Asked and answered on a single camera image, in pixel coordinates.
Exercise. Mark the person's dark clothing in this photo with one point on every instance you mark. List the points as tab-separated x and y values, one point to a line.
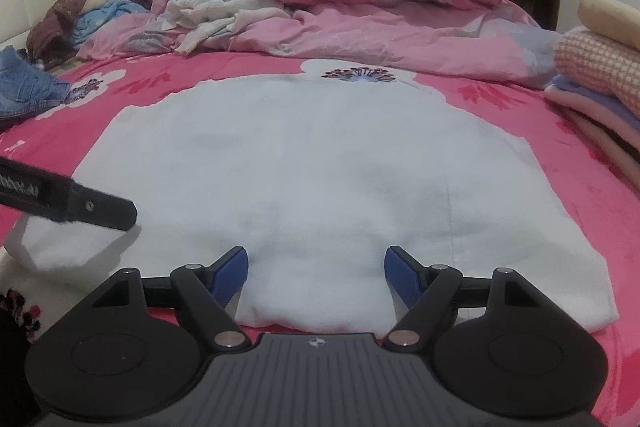
12	367

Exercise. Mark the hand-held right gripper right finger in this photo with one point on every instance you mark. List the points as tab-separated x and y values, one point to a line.
400	274

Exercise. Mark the white knit sweater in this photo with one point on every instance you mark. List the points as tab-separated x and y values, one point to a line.
210	14

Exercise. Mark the pink printed quilt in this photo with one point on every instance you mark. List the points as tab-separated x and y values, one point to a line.
400	37

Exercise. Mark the lavender folded cloth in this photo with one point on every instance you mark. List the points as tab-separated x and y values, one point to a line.
585	97

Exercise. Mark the pile of crumpled clothes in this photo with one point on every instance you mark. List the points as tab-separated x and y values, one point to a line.
50	22

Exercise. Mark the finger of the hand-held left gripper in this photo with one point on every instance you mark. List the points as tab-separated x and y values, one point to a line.
105	207

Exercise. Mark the pink knit folded sweater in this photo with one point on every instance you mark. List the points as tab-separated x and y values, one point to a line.
600	62

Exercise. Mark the blue denim jeans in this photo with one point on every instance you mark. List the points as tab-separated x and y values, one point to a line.
25	82

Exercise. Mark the white shirt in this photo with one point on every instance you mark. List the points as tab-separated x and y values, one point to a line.
300	182

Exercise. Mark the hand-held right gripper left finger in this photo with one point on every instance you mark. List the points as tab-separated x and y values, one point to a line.
231	274

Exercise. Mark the pink folded cloth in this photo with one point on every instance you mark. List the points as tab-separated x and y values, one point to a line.
600	132

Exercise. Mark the light blue cloth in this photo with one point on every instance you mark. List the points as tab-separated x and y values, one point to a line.
100	19

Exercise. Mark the cream folded cloth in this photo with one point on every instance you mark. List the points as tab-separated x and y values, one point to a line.
610	14

